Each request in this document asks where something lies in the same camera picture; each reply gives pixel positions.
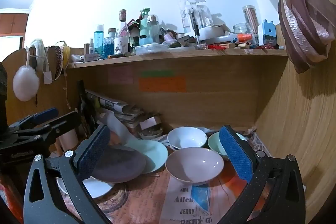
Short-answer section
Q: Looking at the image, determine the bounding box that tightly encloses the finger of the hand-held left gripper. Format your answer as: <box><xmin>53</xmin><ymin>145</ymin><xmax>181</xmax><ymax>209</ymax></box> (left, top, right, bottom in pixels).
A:
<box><xmin>8</xmin><ymin>108</ymin><xmax>59</xmax><ymax>133</ymax></box>
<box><xmin>16</xmin><ymin>111</ymin><xmax>82</xmax><ymax>149</ymax></box>

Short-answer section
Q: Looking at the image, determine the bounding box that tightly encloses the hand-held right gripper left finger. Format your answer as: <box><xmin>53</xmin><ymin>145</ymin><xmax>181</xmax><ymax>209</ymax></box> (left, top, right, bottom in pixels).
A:
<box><xmin>23</xmin><ymin>124</ymin><xmax>111</xmax><ymax>224</ymax></box>

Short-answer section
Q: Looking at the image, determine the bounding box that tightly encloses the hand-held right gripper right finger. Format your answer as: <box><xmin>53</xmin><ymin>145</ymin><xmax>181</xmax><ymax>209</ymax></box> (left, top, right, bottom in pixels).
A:
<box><xmin>218</xmin><ymin>125</ymin><xmax>306</xmax><ymax>224</ymax></box>

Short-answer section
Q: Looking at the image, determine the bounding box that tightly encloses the mint green bowl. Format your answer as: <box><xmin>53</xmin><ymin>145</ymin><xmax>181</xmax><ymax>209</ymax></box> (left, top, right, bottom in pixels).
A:
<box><xmin>208</xmin><ymin>131</ymin><xmax>248</xmax><ymax>159</ymax></box>

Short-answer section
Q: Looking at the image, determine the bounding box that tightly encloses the dark purple plate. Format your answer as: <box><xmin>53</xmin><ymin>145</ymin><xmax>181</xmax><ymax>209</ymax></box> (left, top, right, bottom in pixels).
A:
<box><xmin>91</xmin><ymin>147</ymin><xmax>147</xmax><ymax>184</ymax></box>

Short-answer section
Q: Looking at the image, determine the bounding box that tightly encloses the white plate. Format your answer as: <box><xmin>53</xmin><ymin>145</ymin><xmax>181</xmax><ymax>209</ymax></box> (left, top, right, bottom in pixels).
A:
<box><xmin>56</xmin><ymin>175</ymin><xmax>116</xmax><ymax>199</ymax></box>

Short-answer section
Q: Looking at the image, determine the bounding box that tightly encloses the pink bowl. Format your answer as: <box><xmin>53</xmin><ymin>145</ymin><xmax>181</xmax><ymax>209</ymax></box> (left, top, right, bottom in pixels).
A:
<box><xmin>165</xmin><ymin>147</ymin><xmax>225</xmax><ymax>185</ymax></box>

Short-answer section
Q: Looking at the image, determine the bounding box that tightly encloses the white bowl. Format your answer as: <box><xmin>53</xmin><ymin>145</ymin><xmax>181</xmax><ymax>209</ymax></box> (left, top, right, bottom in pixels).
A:
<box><xmin>167</xmin><ymin>127</ymin><xmax>208</xmax><ymax>150</ymax></box>

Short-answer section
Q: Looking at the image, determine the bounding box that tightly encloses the mint green plate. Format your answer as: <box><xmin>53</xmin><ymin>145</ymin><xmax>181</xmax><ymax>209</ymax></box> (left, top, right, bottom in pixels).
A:
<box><xmin>123</xmin><ymin>139</ymin><xmax>169</xmax><ymax>174</ymax></box>

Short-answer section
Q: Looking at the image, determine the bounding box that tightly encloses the dark wine bottle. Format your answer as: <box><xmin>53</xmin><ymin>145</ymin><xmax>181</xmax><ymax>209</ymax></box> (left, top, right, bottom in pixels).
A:
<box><xmin>77</xmin><ymin>80</ymin><xmax>97</xmax><ymax>136</ymax></box>

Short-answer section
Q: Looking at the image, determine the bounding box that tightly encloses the white fluffy puff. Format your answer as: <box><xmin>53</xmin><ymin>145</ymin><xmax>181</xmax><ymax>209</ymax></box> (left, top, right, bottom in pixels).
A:
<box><xmin>13</xmin><ymin>65</ymin><xmax>40</xmax><ymax>102</ymax></box>

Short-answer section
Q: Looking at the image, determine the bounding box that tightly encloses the orange garment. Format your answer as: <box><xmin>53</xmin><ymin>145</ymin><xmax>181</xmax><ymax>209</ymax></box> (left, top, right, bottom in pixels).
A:
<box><xmin>0</xmin><ymin>177</ymin><xmax>24</xmax><ymax>224</ymax></box>

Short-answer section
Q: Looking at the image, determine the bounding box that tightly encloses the stack of newspapers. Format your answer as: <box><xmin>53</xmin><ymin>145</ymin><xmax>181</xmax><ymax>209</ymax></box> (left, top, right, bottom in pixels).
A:
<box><xmin>85</xmin><ymin>90</ymin><xmax>145</xmax><ymax>130</ymax></box>

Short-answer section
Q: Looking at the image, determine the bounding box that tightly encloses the beaded headband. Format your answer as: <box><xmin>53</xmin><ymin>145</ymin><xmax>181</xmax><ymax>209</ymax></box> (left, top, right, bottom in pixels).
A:
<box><xmin>50</xmin><ymin>46</ymin><xmax>65</xmax><ymax>81</ymax></box>

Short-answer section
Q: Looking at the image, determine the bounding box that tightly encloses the small bowl of beads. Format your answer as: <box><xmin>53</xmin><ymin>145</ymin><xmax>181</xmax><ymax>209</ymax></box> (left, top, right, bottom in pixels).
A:
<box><xmin>138</xmin><ymin>127</ymin><xmax>164</xmax><ymax>140</ymax></box>

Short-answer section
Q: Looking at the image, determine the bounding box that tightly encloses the white card box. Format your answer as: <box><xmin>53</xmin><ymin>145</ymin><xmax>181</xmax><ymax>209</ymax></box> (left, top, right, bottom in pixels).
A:
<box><xmin>139</xmin><ymin>115</ymin><xmax>162</xmax><ymax>130</ymax></box>

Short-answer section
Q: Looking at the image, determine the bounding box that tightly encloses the white fluffy headband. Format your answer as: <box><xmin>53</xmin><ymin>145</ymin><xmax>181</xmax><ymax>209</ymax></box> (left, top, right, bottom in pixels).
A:
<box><xmin>29</xmin><ymin>39</ymin><xmax>46</xmax><ymax>72</ymax></box>

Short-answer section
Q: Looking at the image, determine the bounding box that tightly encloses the pink sticky note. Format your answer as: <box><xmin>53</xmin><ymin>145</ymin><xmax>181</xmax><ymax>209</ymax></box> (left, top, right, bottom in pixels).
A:
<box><xmin>109</xmin><ymin>67</ymin><xmax>134</xmax><ymax>85</ymax></box>

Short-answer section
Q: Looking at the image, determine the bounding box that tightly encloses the newspaper print paper mat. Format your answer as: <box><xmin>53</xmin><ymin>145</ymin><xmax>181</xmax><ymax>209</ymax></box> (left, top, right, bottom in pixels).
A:
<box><xmin>56</xmin><ymin>127</ymin><xmax>276</xmax><ymax>224</ymax></box>

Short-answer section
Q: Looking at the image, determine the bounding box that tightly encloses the blue bead jar with cork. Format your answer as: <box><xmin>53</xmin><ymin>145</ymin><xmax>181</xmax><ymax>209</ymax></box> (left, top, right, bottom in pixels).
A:
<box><xmin>103</xmin><ymin>28</ymin><xmax>117</xmax><ymax>58</ymax></box>

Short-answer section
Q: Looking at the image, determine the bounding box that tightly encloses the blue liquid bottle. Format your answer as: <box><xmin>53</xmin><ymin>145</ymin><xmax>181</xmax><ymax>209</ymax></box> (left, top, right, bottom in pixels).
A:
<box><xmin>94</xmin><ymin>25</ymin><xmax>105</xmax><ymax>55</ymax></box>

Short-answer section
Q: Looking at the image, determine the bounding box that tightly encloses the orange sticky note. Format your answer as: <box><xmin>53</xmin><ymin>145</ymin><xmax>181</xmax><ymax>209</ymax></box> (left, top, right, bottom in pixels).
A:
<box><xmin>138</xmin><ymin>76</ymin><xmax>186</xmax><ymax>92</ymax></box>

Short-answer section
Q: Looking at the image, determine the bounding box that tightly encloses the brown wooden cabinet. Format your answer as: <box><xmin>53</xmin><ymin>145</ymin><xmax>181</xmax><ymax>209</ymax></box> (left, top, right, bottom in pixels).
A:
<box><xmin>0</xmin><ymin>9</ymin><xmax>28</xmax><ymax>36</ymax></box>

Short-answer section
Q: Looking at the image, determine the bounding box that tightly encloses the clear glass bottle with cork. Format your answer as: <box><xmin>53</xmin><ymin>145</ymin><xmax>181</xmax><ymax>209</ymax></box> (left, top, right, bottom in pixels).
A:
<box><xmin>114</xmin><ymin>9</ymin><xmax>130</xmax><ymax>54</ymax></box>

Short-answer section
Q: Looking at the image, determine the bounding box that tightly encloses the green sticky note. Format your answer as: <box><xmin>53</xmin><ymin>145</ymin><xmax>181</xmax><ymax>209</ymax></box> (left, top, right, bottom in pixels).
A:
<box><xmin>141</xmin><ymin>70</ymin><xmax>174</xmax><ymax>77</ymax></box>

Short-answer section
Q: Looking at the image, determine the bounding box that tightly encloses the clear plastic box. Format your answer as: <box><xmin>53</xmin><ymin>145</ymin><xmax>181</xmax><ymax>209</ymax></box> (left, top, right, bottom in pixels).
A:
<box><xmin>135</xmin><ymin>43</ymin><xmax>170</xmax><ymax>55</ymax></box>

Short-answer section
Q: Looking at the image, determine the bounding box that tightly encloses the white bottle with orange cap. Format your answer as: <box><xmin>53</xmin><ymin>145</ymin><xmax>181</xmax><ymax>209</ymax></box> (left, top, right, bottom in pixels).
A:
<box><xmin>210</xmin><ymin>33</ymin><xmax>254</xmax><ymax>44</ymax></box>

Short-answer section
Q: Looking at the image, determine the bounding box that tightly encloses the green pump bottle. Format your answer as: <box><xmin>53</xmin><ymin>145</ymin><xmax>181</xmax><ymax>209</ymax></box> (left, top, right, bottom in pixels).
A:
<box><xmin>139</xmin><ymin>7</ymin><xmax>151</xmax><ymax>46</ymax></box>

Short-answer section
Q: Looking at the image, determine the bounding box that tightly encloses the white cardboard box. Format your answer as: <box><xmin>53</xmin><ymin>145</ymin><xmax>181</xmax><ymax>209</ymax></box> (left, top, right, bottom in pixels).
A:
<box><xmin>198</xmin><ymin>25</ymin><xmax>231</xmax><ymax>43</ymax></box>

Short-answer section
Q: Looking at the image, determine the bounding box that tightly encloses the glass jar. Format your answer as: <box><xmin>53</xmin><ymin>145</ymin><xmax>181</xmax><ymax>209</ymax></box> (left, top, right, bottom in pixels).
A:
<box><xmin>233</xmin><ymin>23</ymin><xmax>252</xmax><ymax>38</ymax></box>

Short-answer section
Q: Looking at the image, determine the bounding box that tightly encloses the white and blue device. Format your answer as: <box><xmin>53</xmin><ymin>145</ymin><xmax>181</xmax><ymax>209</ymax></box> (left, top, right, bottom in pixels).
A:
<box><xmin>258</xmin><ymin>20</ymin><xmax>277</xmax><ymax>46</ymax></box>

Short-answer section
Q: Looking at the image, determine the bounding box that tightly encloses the clear bottle with silver cap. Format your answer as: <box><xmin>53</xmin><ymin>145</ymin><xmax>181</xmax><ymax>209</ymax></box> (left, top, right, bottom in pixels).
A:
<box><xmin>147</xmin><ymin>15</ymin><xmax>160</xmax><ymax>44</ymax></box>

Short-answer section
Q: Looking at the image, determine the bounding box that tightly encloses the tall clear canister of sticks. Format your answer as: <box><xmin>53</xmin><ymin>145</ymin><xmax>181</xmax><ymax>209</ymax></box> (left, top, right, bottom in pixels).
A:
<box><xmin>242</xmin><ymin>5</ymin><xmax>259</xmax><ymax>39</ymax></box>

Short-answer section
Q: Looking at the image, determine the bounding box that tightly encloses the clear blister package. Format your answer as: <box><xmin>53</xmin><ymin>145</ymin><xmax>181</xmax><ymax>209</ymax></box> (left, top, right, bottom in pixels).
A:
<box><xmin>197</xmin><ymin>5</ymin><xmax>213</xmax><ymax>29</ymax></box>
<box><xmin>180</xmin><ymin>0</ymin><xmax>200</xmax><ymax>33</ymax></box>

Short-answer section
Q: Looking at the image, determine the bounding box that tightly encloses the brown pink curtain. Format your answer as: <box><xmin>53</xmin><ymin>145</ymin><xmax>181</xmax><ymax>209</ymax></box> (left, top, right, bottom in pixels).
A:
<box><xmin>220</xmin><ymin>0</ymin><xmax>336</xmax><ymax>74</ymax></box>

